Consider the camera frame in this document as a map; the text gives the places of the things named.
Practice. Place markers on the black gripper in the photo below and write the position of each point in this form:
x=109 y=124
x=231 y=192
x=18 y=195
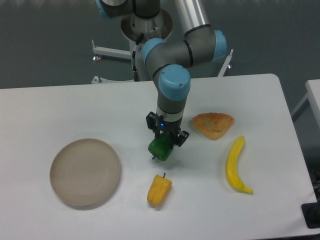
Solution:
x=163 y=122

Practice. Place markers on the green bell pepper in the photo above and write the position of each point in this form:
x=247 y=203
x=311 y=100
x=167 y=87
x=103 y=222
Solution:
x=161 y=147

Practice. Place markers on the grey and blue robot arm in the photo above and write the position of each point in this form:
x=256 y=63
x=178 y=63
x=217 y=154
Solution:
x=173 y=82

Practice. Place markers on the yellow bell pepper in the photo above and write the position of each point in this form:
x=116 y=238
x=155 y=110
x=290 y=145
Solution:
x=159 y=190

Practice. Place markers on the golden pastry bread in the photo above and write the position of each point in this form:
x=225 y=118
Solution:
x=213 y=125

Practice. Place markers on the yellow banana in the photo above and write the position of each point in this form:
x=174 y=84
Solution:
x=231 y=171

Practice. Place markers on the beige round plate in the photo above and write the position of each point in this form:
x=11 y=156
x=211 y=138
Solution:
x=85 y=173

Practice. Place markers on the black device at table edge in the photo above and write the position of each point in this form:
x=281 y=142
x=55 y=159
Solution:
x=311 y=214

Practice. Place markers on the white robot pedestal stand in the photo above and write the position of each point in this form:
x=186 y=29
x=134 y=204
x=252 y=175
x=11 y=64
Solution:
x=150 y=51

